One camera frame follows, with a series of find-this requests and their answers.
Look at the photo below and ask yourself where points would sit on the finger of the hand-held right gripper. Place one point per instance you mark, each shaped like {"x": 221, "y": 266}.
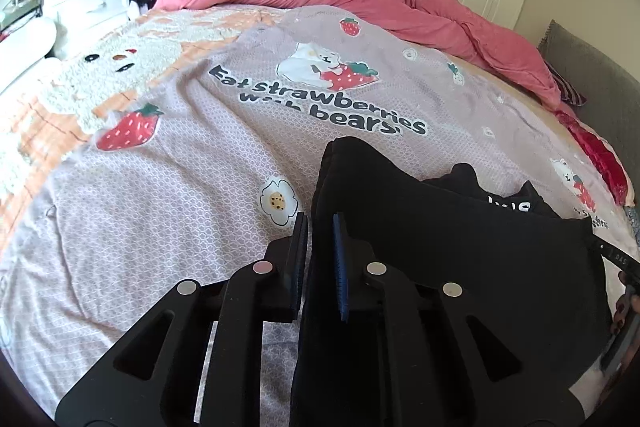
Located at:
{"x": 612, "y": 253}

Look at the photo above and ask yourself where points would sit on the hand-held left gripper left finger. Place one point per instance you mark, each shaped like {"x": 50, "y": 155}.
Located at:
{"x": 299, "y": 257}

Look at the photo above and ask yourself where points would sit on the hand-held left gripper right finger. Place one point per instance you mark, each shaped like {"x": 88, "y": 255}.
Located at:
{"x": 342, "y": 267}

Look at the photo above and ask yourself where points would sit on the black sweater with orange cuffs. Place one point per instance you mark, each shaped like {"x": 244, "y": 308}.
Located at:
{"x": 450, "y": 232}

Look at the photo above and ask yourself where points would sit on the person's right hand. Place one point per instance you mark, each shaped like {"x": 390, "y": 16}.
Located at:
{"x": 625, "y": 307}

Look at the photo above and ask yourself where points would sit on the red pillow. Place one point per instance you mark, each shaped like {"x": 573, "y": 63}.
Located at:
{"x": 600, "y": 157}

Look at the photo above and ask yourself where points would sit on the lilac strawberry printed bed sheet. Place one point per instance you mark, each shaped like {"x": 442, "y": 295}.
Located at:
{"x": 200, "y": 167}

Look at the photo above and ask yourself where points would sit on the grey upholstered headboard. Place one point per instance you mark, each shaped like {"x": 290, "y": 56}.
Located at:
{"x": 600, "y": 97}

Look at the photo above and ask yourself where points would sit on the dark striped cushion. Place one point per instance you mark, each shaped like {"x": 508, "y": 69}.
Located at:
{"x": 567, "y": 84}

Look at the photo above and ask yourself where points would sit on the orange checked bear plush blanket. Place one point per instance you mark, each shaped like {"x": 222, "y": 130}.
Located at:
{"x": 60, "y": 102}

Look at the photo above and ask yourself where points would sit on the white curved vanity desk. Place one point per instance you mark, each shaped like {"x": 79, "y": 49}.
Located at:
{"x": 25, "y": 47}

